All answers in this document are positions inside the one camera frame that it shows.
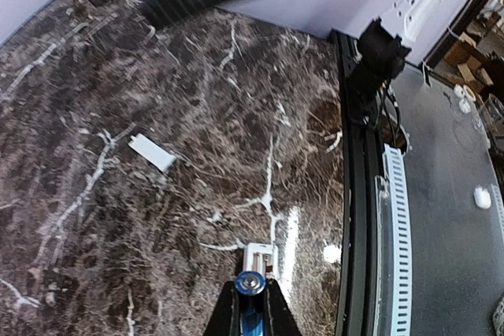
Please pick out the white battery cover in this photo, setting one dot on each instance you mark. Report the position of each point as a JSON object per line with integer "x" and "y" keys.
{"x": 151, "y": 152}

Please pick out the white remote control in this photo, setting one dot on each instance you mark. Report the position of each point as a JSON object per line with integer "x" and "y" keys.
{"x": 261, "y": 258}

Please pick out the black front rail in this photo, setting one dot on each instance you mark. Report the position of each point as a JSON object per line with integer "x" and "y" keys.
{"x": 361, "y": 280}

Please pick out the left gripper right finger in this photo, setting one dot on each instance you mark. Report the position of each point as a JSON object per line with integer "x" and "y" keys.
{"x": 278, "y": 319}

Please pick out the white slotted cable duct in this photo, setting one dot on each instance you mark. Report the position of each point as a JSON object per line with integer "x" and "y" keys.
{"x": 402, "y": 274}

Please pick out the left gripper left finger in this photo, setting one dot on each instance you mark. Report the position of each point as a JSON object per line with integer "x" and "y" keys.
{"x": 225, "y": 318}

